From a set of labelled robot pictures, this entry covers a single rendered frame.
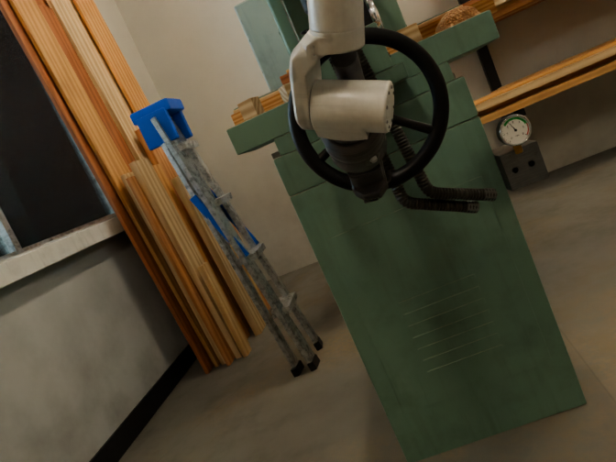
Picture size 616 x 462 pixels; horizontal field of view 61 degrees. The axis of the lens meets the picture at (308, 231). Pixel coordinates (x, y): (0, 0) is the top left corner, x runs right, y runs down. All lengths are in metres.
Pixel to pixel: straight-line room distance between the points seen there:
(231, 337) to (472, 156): 1.70
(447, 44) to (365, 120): 0.54
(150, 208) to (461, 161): 1.66
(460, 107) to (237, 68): 2.72
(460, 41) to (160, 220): 1.71
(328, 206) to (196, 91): 2.76
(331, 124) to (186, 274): 1.92
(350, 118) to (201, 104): 3.20
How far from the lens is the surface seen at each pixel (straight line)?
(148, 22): 4.01
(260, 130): 1.17
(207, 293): 2.55
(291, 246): 3.80
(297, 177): 1.16
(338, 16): 0.63
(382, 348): 1.26
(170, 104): 2.05
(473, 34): 1.20
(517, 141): 1.15
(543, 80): 3.24
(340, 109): 0.67
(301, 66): 0.66
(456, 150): 1.18
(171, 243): 2.54
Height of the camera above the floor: 0.80
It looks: 9 degrees down
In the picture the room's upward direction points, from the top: 24 degrees counter-clockwise
